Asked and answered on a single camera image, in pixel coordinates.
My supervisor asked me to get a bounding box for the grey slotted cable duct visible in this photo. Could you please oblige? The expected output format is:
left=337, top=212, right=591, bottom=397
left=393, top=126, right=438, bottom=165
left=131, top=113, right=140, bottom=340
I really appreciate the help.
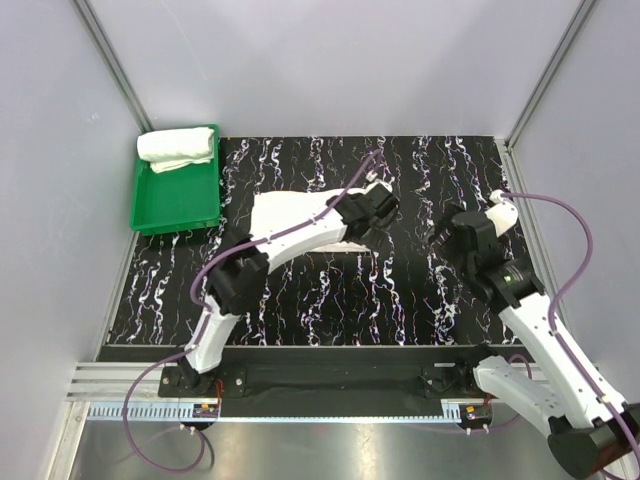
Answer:
left=88, top=401, right=461, bottom=424

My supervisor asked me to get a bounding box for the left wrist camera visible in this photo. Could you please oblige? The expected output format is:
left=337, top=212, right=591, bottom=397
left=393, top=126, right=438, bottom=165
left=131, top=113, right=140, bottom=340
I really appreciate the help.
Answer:
left=364, top=170, right=393, bottom=194

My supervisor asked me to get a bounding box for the large white towel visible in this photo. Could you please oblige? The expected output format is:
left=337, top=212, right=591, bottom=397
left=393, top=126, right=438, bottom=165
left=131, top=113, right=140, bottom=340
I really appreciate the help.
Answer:
left=136, top=127, right=215, bottom=174

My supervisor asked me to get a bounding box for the right connector board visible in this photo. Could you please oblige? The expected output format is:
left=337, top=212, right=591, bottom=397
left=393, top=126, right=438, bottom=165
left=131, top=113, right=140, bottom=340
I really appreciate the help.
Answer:
left=461, top=403, right=493, bottom=423

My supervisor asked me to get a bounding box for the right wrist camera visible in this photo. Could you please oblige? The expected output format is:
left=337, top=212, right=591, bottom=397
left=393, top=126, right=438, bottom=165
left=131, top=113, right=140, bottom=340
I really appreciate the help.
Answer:
left=485, top=190, right=519, bottom=237

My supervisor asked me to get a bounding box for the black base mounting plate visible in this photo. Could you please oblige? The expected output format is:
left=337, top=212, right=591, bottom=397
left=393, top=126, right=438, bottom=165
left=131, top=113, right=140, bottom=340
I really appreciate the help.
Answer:
left=159, top=346, right=485, bottom=413

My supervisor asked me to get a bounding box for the connector board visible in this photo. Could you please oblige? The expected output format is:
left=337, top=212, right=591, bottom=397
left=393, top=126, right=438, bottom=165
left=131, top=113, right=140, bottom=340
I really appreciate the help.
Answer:
left=461, top=403, right=493, bottom=423
left=193, top=403, right=219, bottom=419

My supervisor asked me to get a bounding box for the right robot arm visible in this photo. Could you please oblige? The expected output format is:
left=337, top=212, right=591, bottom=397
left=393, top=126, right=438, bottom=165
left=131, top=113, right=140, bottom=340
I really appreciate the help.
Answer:
left=428, top=198, right=639, bottom=479

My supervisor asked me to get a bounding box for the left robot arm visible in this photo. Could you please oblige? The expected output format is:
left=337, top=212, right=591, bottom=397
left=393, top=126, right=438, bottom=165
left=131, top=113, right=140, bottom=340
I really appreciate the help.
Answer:
left=178, top=181, right=399, bottom=396

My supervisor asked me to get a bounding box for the aluminium frame rail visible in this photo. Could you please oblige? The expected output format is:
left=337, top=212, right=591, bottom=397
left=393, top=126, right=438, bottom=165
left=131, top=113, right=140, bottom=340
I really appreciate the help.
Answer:
left=64, top=360, right=611, bottom=401

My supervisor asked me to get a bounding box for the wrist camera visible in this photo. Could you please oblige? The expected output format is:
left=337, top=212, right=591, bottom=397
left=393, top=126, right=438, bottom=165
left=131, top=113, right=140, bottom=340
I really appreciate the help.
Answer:
left=364, top=170, right=393, bottom=194
left=485, top=190, right=519, bottom=237

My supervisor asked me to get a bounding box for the small white towel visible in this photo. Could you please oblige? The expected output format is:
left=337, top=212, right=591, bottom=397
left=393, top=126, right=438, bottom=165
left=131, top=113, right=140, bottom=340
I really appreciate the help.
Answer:
left=248, top=187, right=374, bottom=254

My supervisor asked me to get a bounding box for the green plastic tray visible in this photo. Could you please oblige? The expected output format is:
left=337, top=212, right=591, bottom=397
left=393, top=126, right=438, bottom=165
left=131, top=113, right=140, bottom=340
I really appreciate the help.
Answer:
left=130, top=124, right=221, bottom=236

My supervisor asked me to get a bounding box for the left connector board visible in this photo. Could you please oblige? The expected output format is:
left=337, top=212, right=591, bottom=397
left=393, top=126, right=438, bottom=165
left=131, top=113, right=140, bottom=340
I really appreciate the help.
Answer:
left=193, top=403, right=219, bottom=419

